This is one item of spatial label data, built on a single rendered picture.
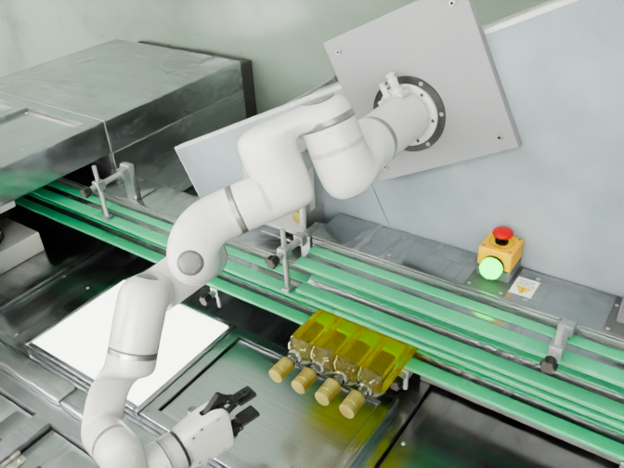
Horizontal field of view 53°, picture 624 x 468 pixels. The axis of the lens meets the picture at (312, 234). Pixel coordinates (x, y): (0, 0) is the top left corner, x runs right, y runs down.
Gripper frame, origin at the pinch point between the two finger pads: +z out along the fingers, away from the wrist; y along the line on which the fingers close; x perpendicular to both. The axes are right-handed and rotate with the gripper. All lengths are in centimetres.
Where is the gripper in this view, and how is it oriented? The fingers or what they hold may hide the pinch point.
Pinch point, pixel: (246, 405)
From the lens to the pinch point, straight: 128.2
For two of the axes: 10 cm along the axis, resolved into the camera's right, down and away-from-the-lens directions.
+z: 7.6, -3.9, 5.2
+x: -6.5, -3.7, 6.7
